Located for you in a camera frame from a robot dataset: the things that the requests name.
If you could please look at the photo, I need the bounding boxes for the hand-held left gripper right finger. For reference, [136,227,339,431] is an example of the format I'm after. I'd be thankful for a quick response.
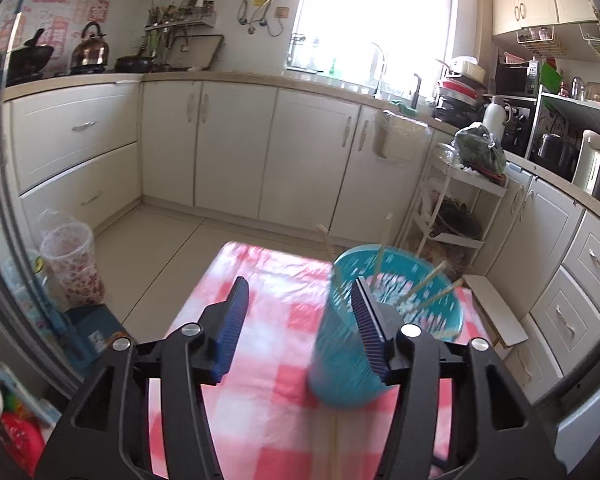
[352,276,566,480]

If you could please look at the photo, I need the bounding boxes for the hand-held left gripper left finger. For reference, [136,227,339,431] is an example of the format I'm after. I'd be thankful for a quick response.
[34,276,251,480]

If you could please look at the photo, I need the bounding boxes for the teal floral utensil holder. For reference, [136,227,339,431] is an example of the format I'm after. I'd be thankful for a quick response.
[307,245,465,408]

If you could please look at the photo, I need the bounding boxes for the wooden chopstick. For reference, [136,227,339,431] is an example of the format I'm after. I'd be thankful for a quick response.
[372,214,394,281]
[402,261,449,303]
[415,277,465,311]

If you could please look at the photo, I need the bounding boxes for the red checkered tablecloth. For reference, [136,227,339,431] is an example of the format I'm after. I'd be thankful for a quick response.
[147,241,491,480]

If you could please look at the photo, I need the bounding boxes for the flat cardboard box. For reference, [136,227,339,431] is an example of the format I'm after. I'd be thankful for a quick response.
[462,274,528,348]

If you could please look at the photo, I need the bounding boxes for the dark pan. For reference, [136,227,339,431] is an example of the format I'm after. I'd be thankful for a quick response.
[432,200,481,241]

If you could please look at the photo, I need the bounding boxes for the blue box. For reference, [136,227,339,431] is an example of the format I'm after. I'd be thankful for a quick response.
[62,304,128,366]

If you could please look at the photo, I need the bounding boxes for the floral trash bin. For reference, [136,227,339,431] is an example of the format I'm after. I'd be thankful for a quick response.
[35,210,106,311]

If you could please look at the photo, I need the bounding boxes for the cream kitchen base cabinets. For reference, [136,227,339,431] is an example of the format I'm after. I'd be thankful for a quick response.
[0,72,600,406]

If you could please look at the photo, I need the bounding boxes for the white trolley shelf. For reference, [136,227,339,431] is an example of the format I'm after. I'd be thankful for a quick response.
[400,142,508,271]

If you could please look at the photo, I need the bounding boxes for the white hanging bin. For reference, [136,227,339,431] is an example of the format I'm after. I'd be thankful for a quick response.
[375,110,428,166]

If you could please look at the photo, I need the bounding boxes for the bag of green vegetables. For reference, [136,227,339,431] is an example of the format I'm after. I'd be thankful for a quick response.
[452,122,508,178]

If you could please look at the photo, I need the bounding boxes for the red round plastic object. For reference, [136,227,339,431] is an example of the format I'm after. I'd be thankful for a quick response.
[0,400,46,461]

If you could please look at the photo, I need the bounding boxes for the white thermos jug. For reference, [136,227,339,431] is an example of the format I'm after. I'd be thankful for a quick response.
[481,96,506,143]

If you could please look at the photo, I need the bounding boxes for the white appliance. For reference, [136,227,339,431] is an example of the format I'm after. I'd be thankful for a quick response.
[555,375,600,466]

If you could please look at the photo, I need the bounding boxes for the stack of pans and dishes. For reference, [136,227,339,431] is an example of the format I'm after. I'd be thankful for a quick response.
[432,56,488,123]

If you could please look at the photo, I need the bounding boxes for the black countertop oven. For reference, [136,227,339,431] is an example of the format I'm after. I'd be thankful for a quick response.
[502,100,538,156]

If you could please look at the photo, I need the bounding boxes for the metal sink faucet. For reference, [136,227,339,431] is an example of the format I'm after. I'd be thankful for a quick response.
[370,42,387,100]

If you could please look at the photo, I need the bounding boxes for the white electric water boiler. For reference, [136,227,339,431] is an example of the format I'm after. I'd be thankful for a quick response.
[572,129,600,198]

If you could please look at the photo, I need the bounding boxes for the grey leaning tray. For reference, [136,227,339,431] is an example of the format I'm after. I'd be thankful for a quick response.
[172,34,226,72]

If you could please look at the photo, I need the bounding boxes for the black microwave oven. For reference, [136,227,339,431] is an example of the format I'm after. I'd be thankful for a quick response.
[495,60,538,96]

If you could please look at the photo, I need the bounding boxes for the black frying pan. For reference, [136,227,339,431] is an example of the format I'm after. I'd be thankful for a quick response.
[115,55,153,73]

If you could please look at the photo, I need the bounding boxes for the white counter shelf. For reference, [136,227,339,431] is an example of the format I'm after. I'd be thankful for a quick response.
[525,85,600,161]

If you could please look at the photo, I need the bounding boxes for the gas stove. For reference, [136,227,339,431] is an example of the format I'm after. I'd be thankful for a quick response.
[5,65,116,86]

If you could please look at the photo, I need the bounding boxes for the green cutting board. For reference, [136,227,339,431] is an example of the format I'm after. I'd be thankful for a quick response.
[540,57,563,93]

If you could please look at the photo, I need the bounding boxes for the metal kettle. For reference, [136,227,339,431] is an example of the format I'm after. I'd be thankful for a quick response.
[70,21,110,68]

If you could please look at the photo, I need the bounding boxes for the bright window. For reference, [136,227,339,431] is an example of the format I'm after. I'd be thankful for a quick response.
[285,0,456,98]

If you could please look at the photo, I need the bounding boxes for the black wok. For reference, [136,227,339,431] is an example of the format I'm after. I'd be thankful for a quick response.
[5,27,56,83]

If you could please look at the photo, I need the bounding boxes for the wall utensil rack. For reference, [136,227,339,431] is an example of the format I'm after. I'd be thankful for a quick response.
[142,0,218,61]

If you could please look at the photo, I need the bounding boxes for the heater cords and plugs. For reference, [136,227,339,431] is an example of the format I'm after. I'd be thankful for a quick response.
[237,0,283,38]

